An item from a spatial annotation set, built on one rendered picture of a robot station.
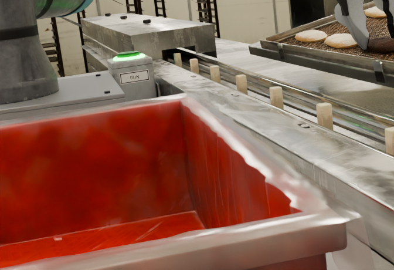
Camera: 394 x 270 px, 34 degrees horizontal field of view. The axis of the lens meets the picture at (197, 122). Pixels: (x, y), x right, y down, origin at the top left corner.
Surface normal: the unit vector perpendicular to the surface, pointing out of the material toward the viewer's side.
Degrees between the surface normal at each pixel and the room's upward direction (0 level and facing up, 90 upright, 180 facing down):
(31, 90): 91
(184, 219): 0
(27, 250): 0
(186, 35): 90
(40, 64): 73
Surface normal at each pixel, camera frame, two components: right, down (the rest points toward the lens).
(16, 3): 0.77, 0.06
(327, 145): -0.12, -0.97
